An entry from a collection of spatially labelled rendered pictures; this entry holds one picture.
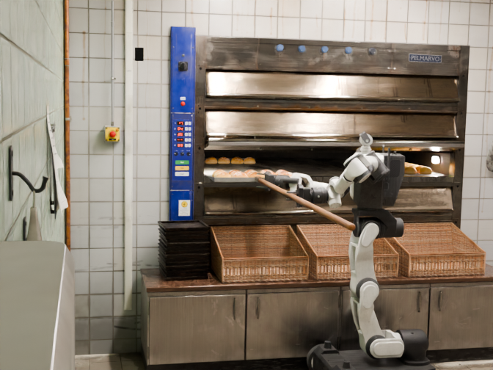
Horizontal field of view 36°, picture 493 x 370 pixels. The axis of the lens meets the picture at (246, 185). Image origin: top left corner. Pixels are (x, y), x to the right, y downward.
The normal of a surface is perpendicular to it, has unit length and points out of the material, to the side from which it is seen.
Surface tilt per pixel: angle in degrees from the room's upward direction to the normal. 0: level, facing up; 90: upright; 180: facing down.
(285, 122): 70
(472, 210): 90
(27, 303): 0
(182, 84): 90
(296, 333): 90
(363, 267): 90
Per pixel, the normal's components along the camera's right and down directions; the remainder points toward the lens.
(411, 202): 0.20, -0.23
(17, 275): 0.02, -0.99
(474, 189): 0.21, 0.11
